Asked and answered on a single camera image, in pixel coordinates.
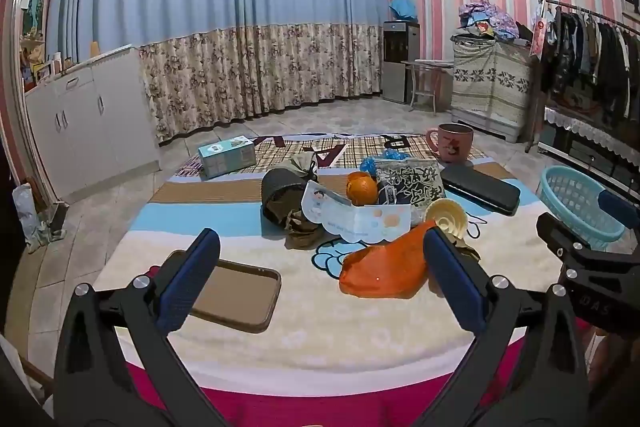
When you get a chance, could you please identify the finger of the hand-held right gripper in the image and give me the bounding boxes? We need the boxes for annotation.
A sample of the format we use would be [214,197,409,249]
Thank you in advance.
[597,188,640,233]
[536,212,640,269]

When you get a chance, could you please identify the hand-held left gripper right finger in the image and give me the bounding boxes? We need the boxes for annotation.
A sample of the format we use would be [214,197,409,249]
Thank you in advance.
[422,224,588,427]

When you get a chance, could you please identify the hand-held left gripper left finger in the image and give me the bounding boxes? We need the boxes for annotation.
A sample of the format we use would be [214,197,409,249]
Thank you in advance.
[54,228,236,427]

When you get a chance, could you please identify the blue plastic basket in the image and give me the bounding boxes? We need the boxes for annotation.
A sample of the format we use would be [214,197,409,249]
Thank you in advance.
[540,166,626,244]

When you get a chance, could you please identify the cream plastic bowl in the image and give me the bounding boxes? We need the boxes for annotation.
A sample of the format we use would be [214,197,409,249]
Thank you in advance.
[425,198,469,240]

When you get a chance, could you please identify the orange plastic bag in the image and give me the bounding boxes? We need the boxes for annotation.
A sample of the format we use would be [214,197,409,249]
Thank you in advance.
[339,220,438,299]

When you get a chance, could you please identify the grey printed snack packet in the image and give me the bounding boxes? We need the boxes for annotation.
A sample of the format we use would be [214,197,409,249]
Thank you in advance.
[375,159,446,210]

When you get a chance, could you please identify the white illustrated booklet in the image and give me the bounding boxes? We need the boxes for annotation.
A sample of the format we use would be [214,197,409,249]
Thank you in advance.
[301,180,412,244]

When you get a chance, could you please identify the brown plush toy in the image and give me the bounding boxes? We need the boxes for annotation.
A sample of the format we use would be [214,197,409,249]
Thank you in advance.
[282,207,328,252]

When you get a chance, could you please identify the orange fruit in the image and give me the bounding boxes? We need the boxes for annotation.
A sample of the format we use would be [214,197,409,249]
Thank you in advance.
[346,172,379,206]

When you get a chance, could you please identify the blue plastic bag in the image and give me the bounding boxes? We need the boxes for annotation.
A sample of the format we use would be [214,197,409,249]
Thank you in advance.
[360,148,411,174]

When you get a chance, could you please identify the olive paper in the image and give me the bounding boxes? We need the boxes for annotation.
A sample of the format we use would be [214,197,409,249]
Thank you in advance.
[287,153,317,178]

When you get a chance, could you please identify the brown phone case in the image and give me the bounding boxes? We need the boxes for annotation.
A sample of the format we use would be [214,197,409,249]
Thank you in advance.
[155,249,282,334]

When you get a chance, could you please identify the low cabinet with lace cloth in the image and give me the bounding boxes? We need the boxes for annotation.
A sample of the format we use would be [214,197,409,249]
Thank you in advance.
[537,104,640,178]

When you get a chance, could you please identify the black case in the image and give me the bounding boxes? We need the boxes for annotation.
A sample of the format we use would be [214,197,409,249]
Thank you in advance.
[440,163,522,216]

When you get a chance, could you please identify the teal tissue box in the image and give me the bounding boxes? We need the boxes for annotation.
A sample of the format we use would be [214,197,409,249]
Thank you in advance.
[196,135,257,180]

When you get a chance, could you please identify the pink cup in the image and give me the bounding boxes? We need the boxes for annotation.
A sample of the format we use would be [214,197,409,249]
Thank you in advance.
[426,123,474,165]

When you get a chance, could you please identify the row of hanging clothes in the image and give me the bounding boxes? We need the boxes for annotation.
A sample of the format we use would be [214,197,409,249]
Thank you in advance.
[542,7,640,118]

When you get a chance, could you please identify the patterned cloth covered appliance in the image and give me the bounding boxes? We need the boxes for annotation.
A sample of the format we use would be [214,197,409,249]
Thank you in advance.
[450,34,533,142]

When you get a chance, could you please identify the grey plastic bag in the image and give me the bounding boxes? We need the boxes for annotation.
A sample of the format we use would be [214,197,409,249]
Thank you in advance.
[12,184,68,253]

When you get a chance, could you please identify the white cabinet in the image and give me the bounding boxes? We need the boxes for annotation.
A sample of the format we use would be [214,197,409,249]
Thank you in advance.
[25,44,162,202]

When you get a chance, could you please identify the red hanging bag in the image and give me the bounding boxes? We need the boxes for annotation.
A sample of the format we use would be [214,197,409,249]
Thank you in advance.
[530,4,551,58]

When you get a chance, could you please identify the metal clothes rack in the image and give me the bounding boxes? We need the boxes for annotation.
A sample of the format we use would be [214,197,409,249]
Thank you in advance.
[525,0,640,152]

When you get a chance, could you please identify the small metal table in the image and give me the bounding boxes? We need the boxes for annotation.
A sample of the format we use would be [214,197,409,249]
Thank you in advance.
[401,59,455,115]

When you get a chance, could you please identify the pile of clothes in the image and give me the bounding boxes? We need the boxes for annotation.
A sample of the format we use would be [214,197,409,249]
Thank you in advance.
[457,0,521,42]

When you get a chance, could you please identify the grey water dispenser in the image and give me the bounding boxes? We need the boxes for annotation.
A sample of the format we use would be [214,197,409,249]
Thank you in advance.
[382,21,421,104]

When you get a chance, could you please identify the blue cloth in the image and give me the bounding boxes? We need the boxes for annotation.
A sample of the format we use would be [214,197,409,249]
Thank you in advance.
[390,0,418,22]

